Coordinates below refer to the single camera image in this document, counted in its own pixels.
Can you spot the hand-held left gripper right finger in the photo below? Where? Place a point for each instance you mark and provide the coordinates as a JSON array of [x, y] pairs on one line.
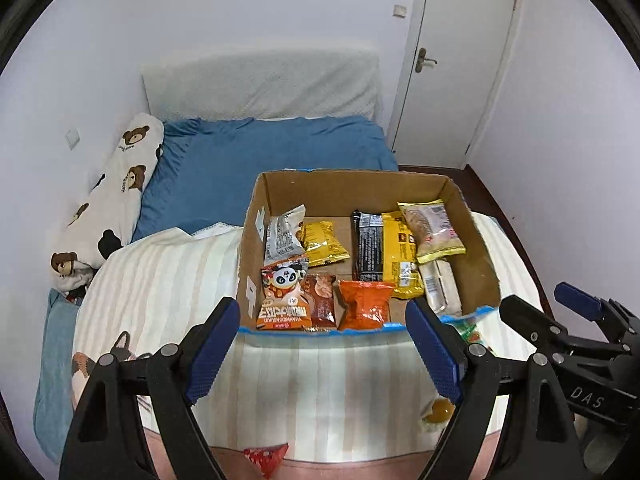
[[432, 352]]

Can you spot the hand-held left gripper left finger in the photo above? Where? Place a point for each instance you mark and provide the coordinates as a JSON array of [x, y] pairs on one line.
[[215, 352]]

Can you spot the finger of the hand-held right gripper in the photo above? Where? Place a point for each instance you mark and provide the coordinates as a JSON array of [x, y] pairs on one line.
[[530, 317], [575, 296]]

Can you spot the white bread packet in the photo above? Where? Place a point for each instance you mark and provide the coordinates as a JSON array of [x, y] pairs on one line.
[[440, 285]]

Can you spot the orange snack packet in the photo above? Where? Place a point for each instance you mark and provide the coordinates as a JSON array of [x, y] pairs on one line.
[[365, 305]]

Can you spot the panda print snack packet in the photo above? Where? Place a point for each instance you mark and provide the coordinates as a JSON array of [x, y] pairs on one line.
[[285, 300]]

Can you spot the large black and yellow packet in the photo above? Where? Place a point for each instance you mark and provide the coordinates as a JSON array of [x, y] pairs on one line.
[[380, 255]]

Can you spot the brown snack packet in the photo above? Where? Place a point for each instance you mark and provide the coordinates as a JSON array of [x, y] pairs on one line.
[[321, 300]]

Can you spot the beige packet with yellow edges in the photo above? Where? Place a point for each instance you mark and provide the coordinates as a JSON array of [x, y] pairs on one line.
[[432, 230]]

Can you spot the grey and white snack packet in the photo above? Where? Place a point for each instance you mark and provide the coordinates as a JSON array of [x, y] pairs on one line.
[[282, 240]]

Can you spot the small yellow snack packet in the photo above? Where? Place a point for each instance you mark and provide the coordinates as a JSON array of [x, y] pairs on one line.
[[325, 245]]

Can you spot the cardboard box blue print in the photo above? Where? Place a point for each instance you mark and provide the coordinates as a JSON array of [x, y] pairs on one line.
[[350, 190]]

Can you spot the green candy packet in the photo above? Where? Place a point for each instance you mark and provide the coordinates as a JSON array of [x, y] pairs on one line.
[[467, 332]]

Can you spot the clear packet with brown egg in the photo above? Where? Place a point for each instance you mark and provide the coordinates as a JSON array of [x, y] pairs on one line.
[[437, 410]]

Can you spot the striped blanket with cat print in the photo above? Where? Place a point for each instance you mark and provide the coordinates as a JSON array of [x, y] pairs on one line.
[[310, 385]]

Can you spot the small red snack packet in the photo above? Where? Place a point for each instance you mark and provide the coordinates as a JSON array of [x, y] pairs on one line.
[[267, 457]]

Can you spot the bear print long pillow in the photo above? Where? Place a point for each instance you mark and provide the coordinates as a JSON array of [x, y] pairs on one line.
[[120, 195]]

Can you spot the blue bedsheet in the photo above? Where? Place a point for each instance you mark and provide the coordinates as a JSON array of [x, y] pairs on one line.
[[250, 150]]

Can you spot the white door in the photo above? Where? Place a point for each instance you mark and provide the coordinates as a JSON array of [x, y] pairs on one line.
[[460, 60]]

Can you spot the white quilted headboard cushion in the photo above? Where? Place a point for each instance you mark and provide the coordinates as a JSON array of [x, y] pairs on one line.
[[260, 80]]

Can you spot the white wall socket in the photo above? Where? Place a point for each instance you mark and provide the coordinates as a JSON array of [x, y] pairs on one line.
[[73, 139]]

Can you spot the white light switch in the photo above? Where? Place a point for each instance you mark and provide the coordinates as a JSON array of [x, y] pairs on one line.
[[399, 10]]

